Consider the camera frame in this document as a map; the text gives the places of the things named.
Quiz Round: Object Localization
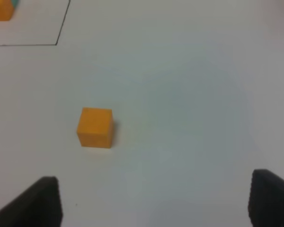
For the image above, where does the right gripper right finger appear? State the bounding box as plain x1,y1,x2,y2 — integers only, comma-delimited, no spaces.
248,169,284,227

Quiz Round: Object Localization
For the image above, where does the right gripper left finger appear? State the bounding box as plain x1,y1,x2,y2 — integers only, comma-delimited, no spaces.
0,176,63,227

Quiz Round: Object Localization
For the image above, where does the orange template block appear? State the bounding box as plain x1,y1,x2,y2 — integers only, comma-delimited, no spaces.
0,0,15,21

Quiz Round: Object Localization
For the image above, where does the teal template block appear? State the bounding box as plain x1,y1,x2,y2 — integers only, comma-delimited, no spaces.
11,0,19,8

